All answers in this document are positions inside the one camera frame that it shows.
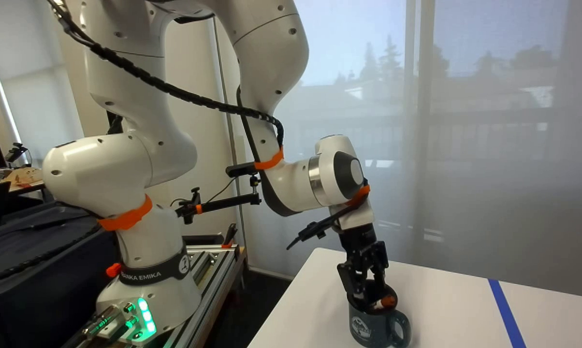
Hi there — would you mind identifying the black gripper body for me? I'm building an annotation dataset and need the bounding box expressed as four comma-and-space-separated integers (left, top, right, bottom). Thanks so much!
341, 224, 389, 270

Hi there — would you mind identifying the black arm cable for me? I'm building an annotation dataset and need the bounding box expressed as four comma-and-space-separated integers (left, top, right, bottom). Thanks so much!
45, 0, 287, 156

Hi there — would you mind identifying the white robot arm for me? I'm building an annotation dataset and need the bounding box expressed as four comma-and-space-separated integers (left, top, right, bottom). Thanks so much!
43, 0, 397, 332

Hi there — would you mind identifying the black cloth covered table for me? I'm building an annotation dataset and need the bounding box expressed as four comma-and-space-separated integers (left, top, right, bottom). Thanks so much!
0, 202, 120, 348

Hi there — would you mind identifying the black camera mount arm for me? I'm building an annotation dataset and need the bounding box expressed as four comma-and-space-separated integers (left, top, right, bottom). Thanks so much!
174, 162, 261, 224

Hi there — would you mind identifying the blue tape line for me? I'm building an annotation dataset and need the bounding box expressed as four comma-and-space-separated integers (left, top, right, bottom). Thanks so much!
488, 278, 528, 348

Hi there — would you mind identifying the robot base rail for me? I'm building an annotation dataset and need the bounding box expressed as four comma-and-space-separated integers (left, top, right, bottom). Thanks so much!
76, 233, 248, 348

